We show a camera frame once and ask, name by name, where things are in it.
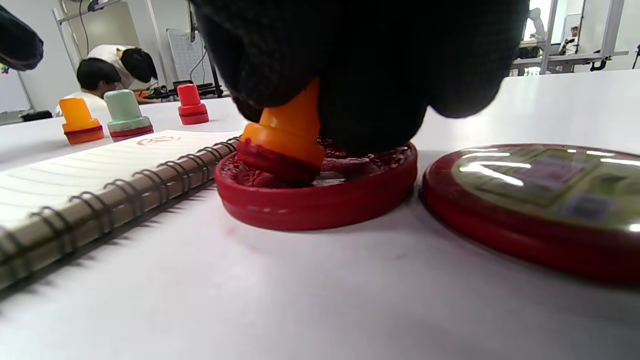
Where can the red reward stamp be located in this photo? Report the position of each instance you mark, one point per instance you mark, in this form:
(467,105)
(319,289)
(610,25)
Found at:
(192,105)

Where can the orange reward stamp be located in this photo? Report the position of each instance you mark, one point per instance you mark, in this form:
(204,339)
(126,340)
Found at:
(285,135)
(80,122)

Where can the white lined spiral notebook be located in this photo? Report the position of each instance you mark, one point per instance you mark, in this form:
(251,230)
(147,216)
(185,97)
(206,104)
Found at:
(75,170)

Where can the red ink pad lid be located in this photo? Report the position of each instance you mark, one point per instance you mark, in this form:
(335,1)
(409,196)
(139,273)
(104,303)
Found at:
(310,210)

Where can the red lid with yellow label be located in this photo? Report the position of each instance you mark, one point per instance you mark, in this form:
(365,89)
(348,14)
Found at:
(525,200)

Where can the green reward stamp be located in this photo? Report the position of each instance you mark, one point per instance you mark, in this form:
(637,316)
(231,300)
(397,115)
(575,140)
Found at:
(127,117)

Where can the person's left hand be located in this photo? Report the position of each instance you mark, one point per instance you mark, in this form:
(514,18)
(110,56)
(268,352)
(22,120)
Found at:
(17,47)

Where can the person's right hand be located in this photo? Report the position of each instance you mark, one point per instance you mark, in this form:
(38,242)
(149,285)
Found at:
(375,60)

